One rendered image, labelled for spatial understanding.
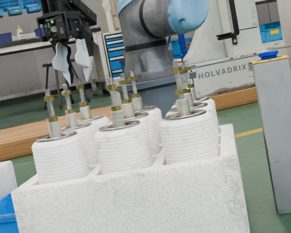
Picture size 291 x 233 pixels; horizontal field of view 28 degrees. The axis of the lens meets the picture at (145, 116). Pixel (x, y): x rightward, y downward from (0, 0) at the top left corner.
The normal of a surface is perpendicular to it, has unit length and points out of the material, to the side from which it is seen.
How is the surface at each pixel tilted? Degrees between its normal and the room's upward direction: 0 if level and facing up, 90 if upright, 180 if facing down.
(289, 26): 90
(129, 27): 95
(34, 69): 90
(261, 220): 0
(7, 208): 88
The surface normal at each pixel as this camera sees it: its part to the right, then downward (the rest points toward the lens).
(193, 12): 0.66, 0.09
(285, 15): -0.92, 0.21
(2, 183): 0.97, -0.16
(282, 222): -0.18, -0.98
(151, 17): -0.71, 0.29
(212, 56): 0.34, 0.04
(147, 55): -0.04, -0.20
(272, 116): -0.14, 0.13
